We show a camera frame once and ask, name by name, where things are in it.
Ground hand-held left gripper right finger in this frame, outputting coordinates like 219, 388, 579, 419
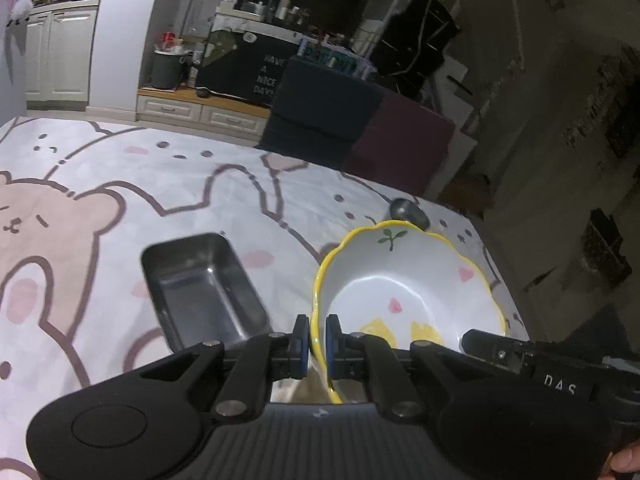
325, 313, 494, 420

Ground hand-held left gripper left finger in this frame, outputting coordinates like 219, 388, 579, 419
140, 314, 312, 422

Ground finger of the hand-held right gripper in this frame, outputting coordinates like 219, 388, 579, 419
460, 329, 531, 374

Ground yellow-rimmed scalloped white bowl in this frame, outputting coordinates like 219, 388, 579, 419
310, 220, 508, 405

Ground round steel bowl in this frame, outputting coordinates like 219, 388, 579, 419
388, 197, 431, 232

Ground person's right hand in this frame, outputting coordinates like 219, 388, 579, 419
606, 441, 640, 477

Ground large steel rectangular container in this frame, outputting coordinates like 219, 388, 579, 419
141, 232, 274, 352

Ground cardboard box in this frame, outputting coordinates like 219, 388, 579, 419
442, 172, 494, 217

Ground dark blue floor chair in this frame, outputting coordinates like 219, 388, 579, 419
255, 55, 387, 171

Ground printed bear blanket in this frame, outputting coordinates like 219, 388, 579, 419
0, 115, 531, 480

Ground low white drawer cabinet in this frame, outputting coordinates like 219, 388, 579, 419
136, 86, 273, 143

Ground black printed cloth banner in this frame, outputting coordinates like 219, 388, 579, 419
195, 27, 306, 108

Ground black hanging garment white trim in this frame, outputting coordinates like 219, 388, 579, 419
372, 0, 463, 102

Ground grey trash bin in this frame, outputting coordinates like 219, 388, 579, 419
150, 47, 193, 91

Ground white kitchen cabinets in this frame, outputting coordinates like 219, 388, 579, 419
24, 5, 101, 111

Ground white plush toy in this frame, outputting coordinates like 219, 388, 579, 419
5, 0, 34, 29

